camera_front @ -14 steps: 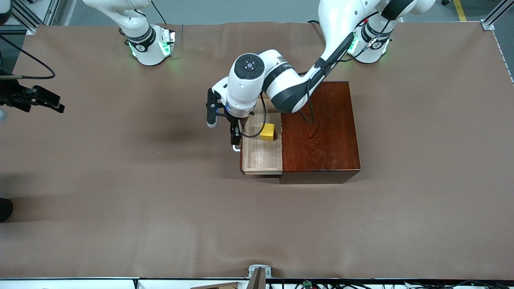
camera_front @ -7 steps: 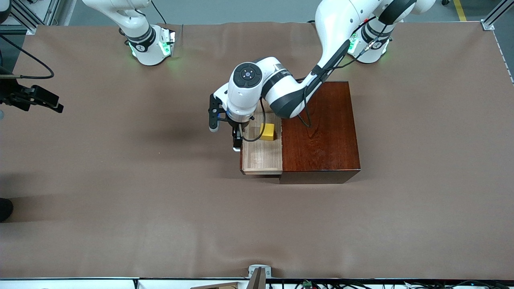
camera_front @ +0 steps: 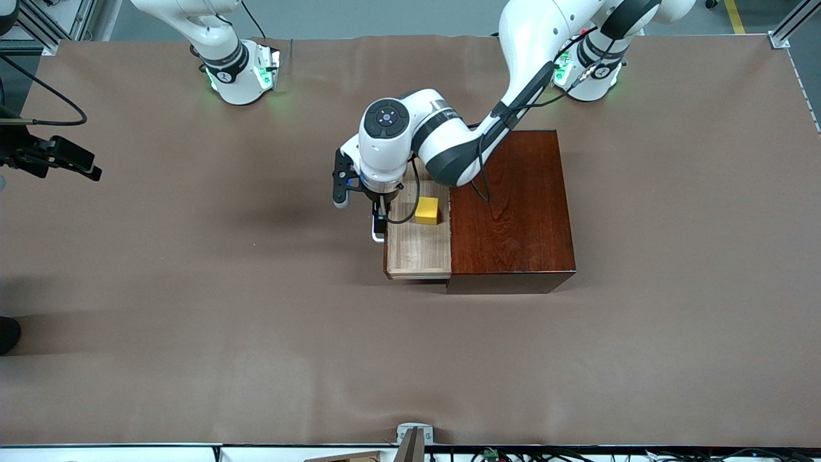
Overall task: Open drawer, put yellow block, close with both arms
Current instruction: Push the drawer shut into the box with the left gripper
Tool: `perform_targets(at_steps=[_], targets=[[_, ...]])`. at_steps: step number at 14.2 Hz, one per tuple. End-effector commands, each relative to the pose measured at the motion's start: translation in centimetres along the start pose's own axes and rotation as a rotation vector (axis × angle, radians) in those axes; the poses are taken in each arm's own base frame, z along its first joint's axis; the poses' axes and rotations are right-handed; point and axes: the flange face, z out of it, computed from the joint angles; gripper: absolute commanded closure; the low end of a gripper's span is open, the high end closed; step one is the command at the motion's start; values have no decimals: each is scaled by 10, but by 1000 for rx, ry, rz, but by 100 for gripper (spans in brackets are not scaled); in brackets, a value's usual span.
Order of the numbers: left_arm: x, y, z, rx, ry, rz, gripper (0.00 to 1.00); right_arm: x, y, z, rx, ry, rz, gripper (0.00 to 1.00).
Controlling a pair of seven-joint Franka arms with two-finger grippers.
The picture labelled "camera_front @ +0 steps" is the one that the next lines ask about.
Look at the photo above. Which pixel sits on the grey metal camera bracket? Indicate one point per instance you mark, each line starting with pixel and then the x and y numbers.
pixel 415 439

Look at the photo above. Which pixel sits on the brown table mat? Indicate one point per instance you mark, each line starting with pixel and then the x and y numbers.
pixel 288 359

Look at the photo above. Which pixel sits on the yellow cube block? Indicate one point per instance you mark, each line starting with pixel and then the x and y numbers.
pixel 426 210

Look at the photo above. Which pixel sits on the light wooden board piece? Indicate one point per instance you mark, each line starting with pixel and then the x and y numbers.
pixel 359 457

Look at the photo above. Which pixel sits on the aluminium frame profile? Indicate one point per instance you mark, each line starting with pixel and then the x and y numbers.
pixel 48 38
pixel 786 32

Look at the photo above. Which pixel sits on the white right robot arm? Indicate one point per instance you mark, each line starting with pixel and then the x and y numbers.
pixel 224 70

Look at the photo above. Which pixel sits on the black round object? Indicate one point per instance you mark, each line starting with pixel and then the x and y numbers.
pixel 8 335

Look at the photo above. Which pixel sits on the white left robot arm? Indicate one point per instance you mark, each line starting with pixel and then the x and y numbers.
pixel 449 147

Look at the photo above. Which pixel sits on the dark brown wooden drawer box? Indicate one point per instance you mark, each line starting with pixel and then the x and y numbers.
pixel 519 218

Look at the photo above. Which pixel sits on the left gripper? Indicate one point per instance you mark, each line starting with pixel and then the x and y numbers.
pixel 376 196

